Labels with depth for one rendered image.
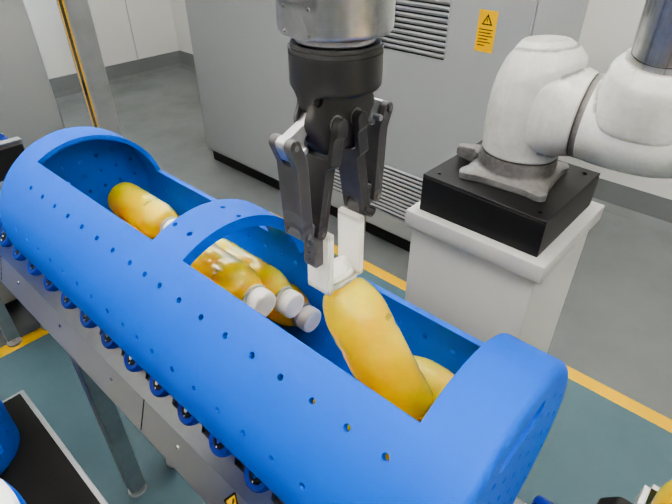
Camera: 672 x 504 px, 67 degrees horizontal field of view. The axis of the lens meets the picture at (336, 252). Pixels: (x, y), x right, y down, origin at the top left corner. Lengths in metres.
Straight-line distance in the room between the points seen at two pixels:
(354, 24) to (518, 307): 0.83
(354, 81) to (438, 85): 1.88
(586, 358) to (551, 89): 1.55
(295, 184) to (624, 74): 0.67
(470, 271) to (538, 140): 0.30
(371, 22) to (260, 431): 0.38
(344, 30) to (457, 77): 1.85
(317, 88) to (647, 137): 0.68
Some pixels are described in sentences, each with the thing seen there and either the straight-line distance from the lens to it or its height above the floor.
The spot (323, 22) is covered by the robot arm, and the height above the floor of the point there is 1.50.
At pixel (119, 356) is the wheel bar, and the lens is 0.95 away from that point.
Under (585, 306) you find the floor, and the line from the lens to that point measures 2.65.
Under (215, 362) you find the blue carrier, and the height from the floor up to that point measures 1.17.
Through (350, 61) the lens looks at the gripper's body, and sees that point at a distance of 0.40.
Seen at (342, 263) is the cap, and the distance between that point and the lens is 0.51.
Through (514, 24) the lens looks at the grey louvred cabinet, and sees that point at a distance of 2.08.
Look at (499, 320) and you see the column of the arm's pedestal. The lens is 1.16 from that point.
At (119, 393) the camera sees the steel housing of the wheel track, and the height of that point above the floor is 0.87.
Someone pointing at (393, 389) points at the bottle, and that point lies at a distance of 0.53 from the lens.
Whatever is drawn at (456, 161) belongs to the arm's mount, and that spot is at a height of 1.09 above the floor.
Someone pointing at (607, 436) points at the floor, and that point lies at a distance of 2.14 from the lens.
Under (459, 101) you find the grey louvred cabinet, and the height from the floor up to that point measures 0.87.
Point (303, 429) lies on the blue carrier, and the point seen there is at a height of 1.17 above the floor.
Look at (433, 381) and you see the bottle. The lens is 0.60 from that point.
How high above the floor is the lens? 1.58
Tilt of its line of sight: 35 degrees down
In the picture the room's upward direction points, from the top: straight up
